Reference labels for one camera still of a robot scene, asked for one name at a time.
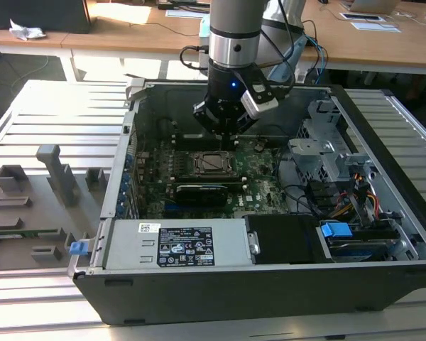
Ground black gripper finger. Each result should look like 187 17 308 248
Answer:
192 100 229 151
228 116 261 153

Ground silver CPU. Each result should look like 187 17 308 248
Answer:
202 152 225 170

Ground metal socket cover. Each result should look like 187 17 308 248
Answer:
193 151 237 177

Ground black RAM slot bank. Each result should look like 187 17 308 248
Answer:
168 175 250 186
170 134 221 151

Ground CPU socket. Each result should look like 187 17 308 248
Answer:
191 149 241 179

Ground pale blue teach pendant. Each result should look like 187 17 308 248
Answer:
266 35 310 82

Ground green motherboard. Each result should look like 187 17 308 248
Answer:
133 136 292 220

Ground silver metal drive cage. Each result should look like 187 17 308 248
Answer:
287 99 377 186

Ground black graphics card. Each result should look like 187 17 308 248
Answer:
175 183 230 207

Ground white paper sheet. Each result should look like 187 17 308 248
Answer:
165 9 210 18
350 21 402 34

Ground wooden desk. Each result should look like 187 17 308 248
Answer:
297 0 426 76
0 0 211 50

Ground black fan shroud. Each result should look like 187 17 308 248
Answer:
246 214 335 266

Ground hard disk in blue carrier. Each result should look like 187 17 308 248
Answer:
318 220 403 264

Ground grey power supply unit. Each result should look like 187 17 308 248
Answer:
102 219 253 272

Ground flat tablet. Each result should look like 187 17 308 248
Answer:
339 12 387 23

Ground black open PC case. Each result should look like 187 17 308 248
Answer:
67 78 426 327

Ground grey laptop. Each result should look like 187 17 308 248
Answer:
348 0 401 13

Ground grey parts rack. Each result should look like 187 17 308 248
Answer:
0 144 110 275

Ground black box on desk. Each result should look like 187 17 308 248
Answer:
0 0 92 35

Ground crumpled white paper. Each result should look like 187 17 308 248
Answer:
8 18 48 41

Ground green RAM stick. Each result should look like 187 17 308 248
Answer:
0 229 60 238

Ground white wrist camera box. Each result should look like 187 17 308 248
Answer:
240 82 280 120

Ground black data cable bundle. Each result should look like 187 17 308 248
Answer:
282 179 342 218

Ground blue cables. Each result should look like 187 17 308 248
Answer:
307 35 330 72

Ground coloured power wire bundle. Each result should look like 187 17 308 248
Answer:
335 172 381 218

